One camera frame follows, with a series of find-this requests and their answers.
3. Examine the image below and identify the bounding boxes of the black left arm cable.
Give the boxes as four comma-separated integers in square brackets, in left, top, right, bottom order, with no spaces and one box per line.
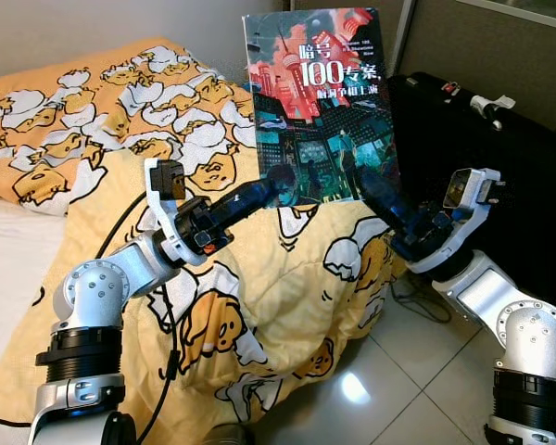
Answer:
[97,190,182,444]

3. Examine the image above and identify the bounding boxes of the colourful Chinese book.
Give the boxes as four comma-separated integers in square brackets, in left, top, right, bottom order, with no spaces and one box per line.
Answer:
[242,7,401,207]

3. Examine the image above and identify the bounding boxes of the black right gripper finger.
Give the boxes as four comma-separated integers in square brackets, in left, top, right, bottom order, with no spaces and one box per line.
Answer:
[355,165,418,233]

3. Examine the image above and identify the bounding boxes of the large black suitcase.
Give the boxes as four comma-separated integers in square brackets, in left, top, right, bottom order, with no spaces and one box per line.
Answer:
[386,72,556,316]

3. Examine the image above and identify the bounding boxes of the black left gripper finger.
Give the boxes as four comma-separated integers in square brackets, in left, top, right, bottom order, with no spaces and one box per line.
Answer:
[227,165,299,223]

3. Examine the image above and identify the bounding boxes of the yellow cartoon egg blanket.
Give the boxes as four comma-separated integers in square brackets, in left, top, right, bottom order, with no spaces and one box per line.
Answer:
[0,37,409,445]

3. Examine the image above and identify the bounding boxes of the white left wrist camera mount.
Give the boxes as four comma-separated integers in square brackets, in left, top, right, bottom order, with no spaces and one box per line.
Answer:
[145,159,209,268]

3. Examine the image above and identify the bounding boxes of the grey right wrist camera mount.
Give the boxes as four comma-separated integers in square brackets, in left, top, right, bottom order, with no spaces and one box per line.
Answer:
[410,168,506,276]

